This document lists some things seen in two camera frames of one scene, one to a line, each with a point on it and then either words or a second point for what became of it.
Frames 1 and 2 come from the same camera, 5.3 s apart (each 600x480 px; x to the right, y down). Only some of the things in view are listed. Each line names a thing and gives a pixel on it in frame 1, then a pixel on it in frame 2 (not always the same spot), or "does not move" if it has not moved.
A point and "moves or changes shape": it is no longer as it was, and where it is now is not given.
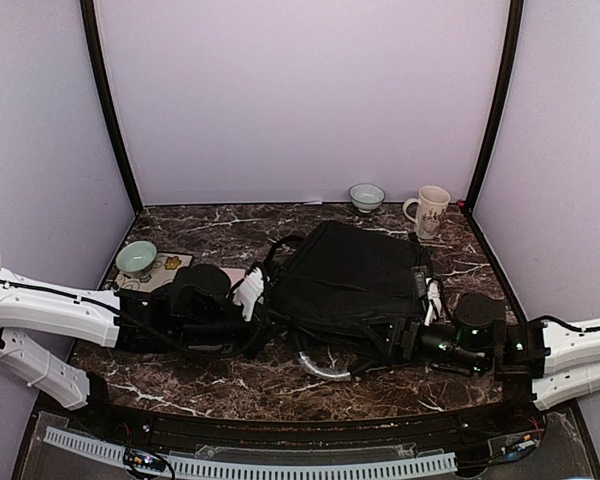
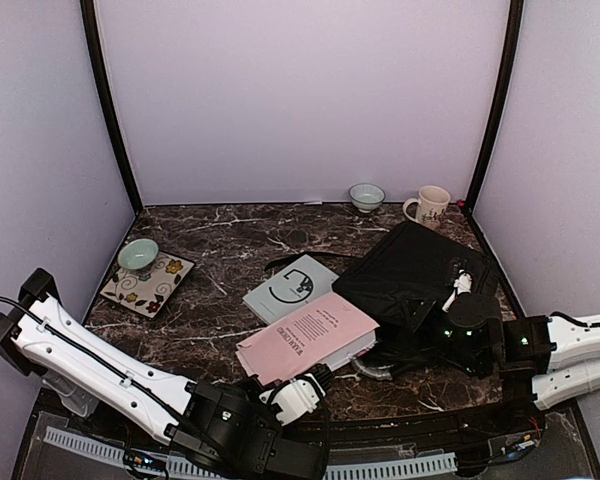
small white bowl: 366,196 does not move
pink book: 236,274 → 328,331
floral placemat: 166,266 does not move
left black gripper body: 197,335 → 251,389
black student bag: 352,287 moves or changes shape
